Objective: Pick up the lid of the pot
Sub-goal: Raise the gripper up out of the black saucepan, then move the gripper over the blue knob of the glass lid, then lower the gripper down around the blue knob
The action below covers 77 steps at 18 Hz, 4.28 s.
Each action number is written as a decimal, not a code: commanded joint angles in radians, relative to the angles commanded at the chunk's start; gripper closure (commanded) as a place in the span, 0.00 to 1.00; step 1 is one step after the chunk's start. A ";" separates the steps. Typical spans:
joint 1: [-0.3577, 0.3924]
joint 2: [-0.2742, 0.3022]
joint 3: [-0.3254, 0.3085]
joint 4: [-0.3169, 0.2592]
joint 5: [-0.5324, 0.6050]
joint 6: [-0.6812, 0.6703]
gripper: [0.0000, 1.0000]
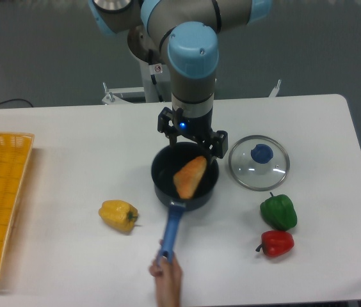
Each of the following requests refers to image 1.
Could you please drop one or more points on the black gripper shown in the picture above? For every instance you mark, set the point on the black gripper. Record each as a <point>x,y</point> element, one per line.
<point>173,124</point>

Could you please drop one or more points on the black pot blue handle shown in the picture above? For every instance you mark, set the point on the black pot blue handle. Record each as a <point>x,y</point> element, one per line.
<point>165,164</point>

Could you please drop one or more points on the glass lid blue knob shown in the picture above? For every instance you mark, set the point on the glass lid blue knob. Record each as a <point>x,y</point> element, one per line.
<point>259,163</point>

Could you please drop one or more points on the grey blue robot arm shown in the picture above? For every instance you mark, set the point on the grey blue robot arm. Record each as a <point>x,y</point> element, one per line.
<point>184,35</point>

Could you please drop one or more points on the person's hand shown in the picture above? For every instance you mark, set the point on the person's hand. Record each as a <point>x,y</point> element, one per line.
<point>168,281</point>

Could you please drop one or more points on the golden pastry turnover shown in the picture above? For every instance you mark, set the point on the golden pastry turnover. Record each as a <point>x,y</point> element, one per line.
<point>187,179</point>

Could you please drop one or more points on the yellow bell pepper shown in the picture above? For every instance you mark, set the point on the yellow bell pepper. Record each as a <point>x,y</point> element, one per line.
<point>119,215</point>

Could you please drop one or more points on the green bell pepper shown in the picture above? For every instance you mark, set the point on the green bell pepper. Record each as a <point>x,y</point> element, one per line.
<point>279,212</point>

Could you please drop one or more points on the red bell pepper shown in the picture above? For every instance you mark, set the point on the red bell pepper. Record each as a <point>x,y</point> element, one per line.
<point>275,243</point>

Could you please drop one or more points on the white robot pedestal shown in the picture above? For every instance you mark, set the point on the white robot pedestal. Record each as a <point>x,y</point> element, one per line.
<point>154,73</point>

